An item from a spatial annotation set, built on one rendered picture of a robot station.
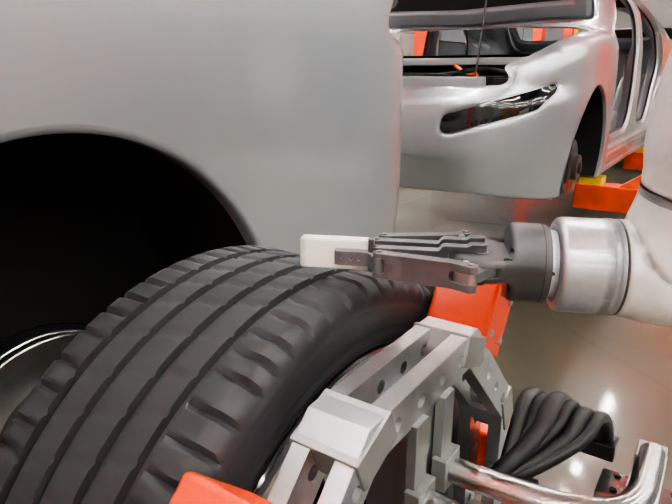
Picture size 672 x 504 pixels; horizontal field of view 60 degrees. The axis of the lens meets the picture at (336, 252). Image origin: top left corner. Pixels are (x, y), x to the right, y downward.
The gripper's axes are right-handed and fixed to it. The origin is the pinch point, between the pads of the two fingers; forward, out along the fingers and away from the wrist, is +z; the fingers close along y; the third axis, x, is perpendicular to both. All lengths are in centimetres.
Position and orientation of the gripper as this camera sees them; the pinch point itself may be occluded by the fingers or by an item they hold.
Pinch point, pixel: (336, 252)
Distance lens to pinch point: 57.7
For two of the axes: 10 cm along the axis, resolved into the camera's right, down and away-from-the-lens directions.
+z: -9.9, -0.5, 1.5
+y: 1.6, -2.8, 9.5
